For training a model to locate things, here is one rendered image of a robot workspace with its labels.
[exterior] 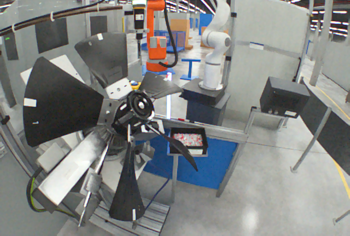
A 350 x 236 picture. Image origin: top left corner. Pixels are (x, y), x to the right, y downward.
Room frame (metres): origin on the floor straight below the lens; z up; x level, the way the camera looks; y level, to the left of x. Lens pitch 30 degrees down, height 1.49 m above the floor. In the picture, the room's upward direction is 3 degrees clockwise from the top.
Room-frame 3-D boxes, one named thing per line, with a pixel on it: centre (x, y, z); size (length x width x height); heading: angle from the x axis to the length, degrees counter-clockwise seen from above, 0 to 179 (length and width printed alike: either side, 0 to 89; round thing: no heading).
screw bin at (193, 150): (0.69, -0.08, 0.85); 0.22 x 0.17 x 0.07; 91
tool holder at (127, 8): (0.54, 0.14, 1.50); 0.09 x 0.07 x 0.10; 109
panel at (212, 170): (0.87, -0.06, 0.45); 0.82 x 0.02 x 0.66; 74
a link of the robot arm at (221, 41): (1.11, -0.29, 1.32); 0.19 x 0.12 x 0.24; 34
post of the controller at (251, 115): (0.75, -0.47, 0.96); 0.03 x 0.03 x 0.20; 74
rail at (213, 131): (0.87, -0.06, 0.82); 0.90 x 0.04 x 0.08; 74
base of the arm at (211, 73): (1.14, -0.27, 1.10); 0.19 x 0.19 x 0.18
